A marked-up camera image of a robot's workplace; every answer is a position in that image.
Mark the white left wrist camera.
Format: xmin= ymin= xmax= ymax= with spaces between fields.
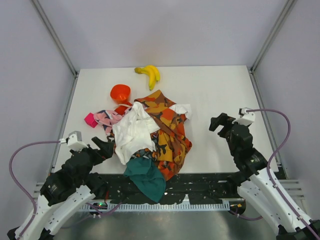
xmin=66 ymin=131 xmax=88 ymax=152

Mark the teal cloth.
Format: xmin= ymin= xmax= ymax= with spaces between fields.
xmin=123 ymin=157 xmax=166 ymax=203

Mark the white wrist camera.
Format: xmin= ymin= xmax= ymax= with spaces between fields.
xmin=66 ymin=131 xmax=88 ymax=152
xmin=232 ymin=107 xmax=256 ymax=127

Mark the yellow banana bunch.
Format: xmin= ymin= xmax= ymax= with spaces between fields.
xmin=134 ymin=65 xmax=161 ymax=91

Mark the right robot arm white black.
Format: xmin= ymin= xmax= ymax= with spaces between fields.
xmin=209 ymin=108 xmax=320 ymax=240

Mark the left aluminium frame post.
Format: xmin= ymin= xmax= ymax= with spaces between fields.
xmin=30 ymin=0 xmax=80 ymax=78

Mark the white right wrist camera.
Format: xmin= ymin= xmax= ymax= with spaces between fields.
xmin=232 ymin=107 xmax=256 ymax=127

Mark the white cloth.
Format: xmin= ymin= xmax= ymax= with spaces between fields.
xmin=112 ymin=102 xmax=192 ymax=165

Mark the orange plastic bowl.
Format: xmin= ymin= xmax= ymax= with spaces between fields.
xmin=110 ymin=84 xmax=131 ymax=104

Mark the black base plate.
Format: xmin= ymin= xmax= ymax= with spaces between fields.
xmin=89 ymin=171 xmax=246 ymax=205

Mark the pink patterned cloth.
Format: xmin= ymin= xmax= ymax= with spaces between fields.
xmin=93 ymin=110 xmax=123 ymax=136

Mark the right aluminium frame post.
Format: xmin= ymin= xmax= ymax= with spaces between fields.
xmin=248 ymin=0 xmax=298 ymax=75

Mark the grey slotted cable duct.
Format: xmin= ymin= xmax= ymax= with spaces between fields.
xmin=79 ymin=201 xmax=230 ymax=212

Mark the orange brown camouflage cloth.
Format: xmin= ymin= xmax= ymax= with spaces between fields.
xmin=134 ymin=90 xmax=192 ymax=181

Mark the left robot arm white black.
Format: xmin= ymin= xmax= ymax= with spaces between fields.
xmin=7 ymin=134 xmax=115 ymax=240

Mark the aluminium frame post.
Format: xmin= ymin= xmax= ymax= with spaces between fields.
xmin=248 ymin=0 xmax=298 ymax=75
xmin=30 ymin=0 xmax=80 ymax=78

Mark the black orange patterned cloth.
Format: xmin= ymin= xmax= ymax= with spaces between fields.
xmin=106 ymin=131 xmax=159 ymax=162

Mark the pink cube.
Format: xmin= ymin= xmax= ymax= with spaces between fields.
xmin=84 ymin=112 xmax=98 ymax=128

